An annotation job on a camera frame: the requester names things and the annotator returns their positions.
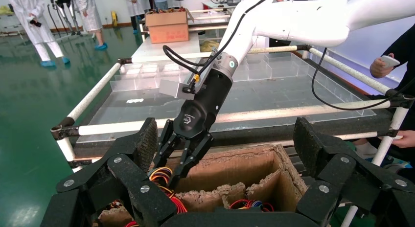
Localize red blue wire bundle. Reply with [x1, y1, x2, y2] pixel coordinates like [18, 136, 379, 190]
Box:
[228, 199, 276, 213]

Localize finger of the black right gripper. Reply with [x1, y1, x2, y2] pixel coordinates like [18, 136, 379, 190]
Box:
[152, 119, 182, 169]
[168, 134, 215, 190]

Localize person in white coverall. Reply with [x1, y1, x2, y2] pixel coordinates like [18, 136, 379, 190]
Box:
[3, 0, 71, 68]
[72, 0, 108, 51]
[121, 0, 151, 35]

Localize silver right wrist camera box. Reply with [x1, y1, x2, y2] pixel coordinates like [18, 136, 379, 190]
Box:
[158, 79, 195, 100]

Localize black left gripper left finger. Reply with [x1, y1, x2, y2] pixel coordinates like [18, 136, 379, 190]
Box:
[40, 117, 178, 227]

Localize person's left hand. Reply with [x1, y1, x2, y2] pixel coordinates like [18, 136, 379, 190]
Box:
[391, 130, 415, 149]

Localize white phone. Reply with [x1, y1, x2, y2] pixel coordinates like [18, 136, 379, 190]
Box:
[380, 55, 401, 69]

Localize clear acrylic divider tray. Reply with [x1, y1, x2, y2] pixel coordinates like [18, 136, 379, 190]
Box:
[76, 52, 377, 143]

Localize person's right hand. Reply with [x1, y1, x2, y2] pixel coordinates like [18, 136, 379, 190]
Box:
[369, 53, 394, 79]

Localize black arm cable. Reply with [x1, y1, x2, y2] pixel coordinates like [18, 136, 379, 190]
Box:
[162, 0, 322, 78]
[311, 46, 415, 111]

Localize white table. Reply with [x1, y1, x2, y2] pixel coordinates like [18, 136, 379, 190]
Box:
[131, 31, 228, 64]

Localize plain brown cardboard carton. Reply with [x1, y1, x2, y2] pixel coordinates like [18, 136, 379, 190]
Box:
[145, 7, 195, 45]

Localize yellow material pile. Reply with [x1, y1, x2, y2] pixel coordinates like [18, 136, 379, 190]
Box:
[198, 40, 221, 53]

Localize brown divided cardboard box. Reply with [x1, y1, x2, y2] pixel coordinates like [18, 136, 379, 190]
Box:
[92, 142, 309, 227]

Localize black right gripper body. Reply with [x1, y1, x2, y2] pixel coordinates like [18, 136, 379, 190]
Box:
[172, 68, 234, 142]

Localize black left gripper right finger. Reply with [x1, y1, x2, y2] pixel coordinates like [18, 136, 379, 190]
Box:
[293, 117, 415, 227]

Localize person in dark clothes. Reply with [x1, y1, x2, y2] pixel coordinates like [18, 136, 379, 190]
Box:
[351, 23, 415, 184]

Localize black tripod stand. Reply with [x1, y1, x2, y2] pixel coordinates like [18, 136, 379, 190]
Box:
[46, 0, 83, 37]

